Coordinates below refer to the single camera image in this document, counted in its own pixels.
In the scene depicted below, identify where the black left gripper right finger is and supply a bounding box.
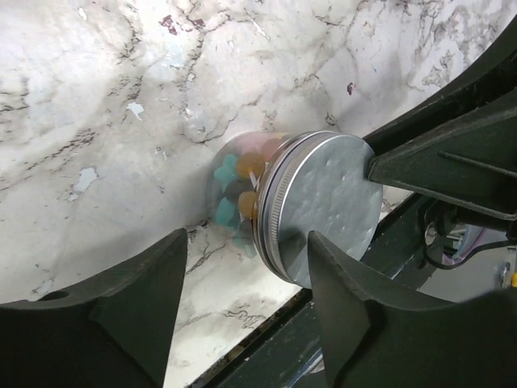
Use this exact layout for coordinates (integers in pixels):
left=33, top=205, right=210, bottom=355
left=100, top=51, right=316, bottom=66
left=308, top=232, right=516, bottom=387

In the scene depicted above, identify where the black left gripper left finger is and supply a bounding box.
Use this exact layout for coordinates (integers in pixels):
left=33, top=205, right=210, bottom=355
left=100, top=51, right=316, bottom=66
left=1, top=229, right=187, bottom=387

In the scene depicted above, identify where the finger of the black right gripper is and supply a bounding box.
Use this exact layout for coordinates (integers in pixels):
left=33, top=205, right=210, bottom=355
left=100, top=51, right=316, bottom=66
left=368, top=103, right=516, bottom=221
left=364, top=19, right=516, bottom=155

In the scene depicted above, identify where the silver round jar lid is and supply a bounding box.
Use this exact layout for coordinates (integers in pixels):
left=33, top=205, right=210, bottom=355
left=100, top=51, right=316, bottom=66
left=252, top=131, right=383, bottom=289

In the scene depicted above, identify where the clear plastic jar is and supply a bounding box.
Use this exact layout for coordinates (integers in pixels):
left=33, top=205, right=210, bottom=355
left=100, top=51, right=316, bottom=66
left=206, top=132, right=292, bottom=258

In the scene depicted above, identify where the black mounting rail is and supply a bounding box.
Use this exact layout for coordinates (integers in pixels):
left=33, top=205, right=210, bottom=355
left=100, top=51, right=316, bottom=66
left=189, top=189, right=517, bottom=388

